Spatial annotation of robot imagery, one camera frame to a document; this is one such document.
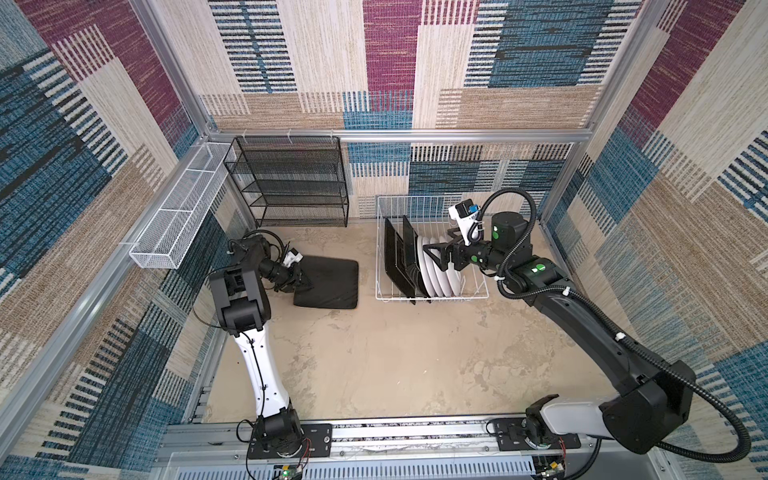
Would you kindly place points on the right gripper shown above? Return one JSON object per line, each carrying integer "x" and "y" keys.
{"x": 457, "y": 250}

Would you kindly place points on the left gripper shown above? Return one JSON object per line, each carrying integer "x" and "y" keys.
{"x": 292, "y": 280}

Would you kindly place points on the black square plate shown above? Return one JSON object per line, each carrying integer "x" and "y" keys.
{"x": 327, "y": 283}

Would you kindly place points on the floral square plate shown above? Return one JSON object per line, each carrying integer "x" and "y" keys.
{"x": 412, "y": 266}
{"x": 395, "y": 264}

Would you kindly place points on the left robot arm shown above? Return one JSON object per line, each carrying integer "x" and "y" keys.
{"x": 243, "y": 311}

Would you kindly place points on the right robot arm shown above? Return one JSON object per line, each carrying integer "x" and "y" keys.
{"x": 653, "y": 397}

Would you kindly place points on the white round plate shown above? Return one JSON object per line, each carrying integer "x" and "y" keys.
{"x": 434, "y": 278}
{"x": 425, "y": 272}
{"x": 444, "y": 281}
{"x": 456, "y": 281}

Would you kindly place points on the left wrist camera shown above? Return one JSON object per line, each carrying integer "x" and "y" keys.
{"x": 291, "y": 257}

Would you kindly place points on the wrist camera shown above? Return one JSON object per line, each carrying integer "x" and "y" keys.
{"x": 291, "y": 257}
{"x": 465, "y": 215}

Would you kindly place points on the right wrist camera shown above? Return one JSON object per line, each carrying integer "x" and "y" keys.
{"x": 465, "y": 215}

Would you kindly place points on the white wire dish rack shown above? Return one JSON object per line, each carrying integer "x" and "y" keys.
{"x": 430, "y": 218}

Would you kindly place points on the black wire shelf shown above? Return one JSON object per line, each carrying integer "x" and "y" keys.
{"x": 291, "y": 181}

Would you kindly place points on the white mesh wall basket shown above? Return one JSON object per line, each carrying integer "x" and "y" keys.
{"x": 166, "y": 240}

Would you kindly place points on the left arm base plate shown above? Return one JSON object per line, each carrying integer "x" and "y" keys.
{"x": 315, "y": 441}

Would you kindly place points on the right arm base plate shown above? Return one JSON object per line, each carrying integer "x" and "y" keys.
{"x": 518, "y": 433}

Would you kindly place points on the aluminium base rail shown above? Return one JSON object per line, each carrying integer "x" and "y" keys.
{"x": 431, "y": 447}

